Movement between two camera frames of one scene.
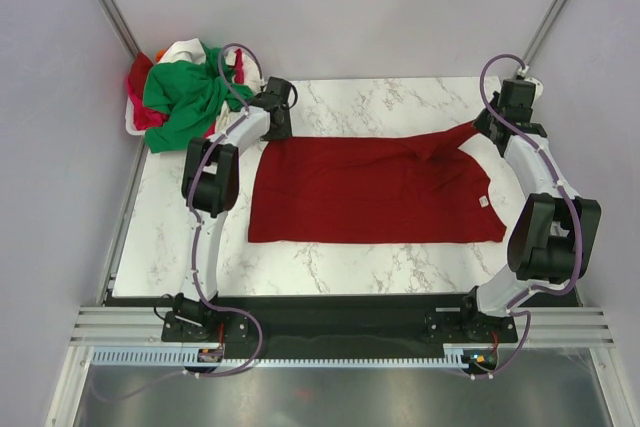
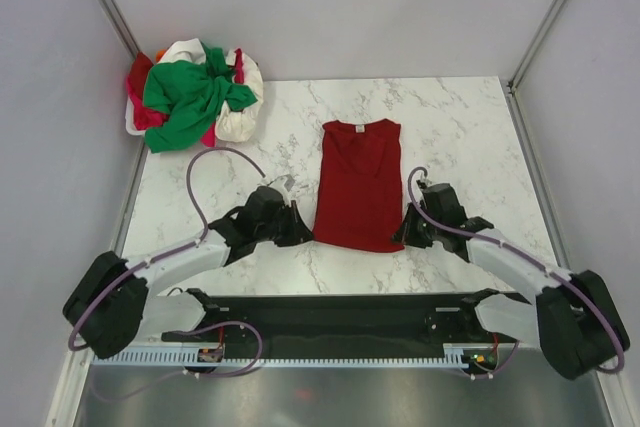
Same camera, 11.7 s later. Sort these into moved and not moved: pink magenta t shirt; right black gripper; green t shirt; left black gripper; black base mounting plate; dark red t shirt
Moved: right black gripper; left black gripper; dark red t shirt
Not moved: black base mounting plate; pink magenta t shirt; green t shirt
